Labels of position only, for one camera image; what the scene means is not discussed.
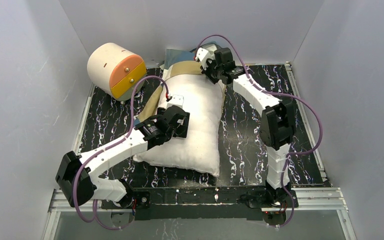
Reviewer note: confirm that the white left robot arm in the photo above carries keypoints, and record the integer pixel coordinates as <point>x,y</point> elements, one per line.
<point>78,175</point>

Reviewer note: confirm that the round cream drawer cabinet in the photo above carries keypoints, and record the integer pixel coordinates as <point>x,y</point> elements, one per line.
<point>115,70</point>

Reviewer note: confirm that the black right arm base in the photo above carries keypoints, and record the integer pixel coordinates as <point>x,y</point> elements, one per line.
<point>277,205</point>

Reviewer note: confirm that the white pillow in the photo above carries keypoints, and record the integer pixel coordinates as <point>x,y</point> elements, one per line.
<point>198,151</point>

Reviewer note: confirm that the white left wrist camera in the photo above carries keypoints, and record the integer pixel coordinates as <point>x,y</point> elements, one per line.
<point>175,100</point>

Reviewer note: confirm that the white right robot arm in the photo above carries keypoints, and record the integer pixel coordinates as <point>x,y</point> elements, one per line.
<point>277,120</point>

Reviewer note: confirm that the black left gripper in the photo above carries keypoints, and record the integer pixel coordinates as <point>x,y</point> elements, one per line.
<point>181,122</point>

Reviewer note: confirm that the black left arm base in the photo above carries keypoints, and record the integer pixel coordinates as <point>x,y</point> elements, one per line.
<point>128,205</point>

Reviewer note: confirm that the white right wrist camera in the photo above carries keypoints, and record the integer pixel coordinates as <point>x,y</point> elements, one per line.
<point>205,56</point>

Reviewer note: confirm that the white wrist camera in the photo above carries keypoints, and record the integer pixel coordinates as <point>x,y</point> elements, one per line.
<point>205,56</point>
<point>175,100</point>

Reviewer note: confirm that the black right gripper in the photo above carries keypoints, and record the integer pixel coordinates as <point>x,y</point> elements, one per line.
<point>211,71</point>

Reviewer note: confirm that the blue beige white pillowcase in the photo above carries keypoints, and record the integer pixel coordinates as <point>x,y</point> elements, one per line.
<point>177,62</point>

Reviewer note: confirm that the aluminium table frame rail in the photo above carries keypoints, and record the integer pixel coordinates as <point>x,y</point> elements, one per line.
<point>186,194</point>

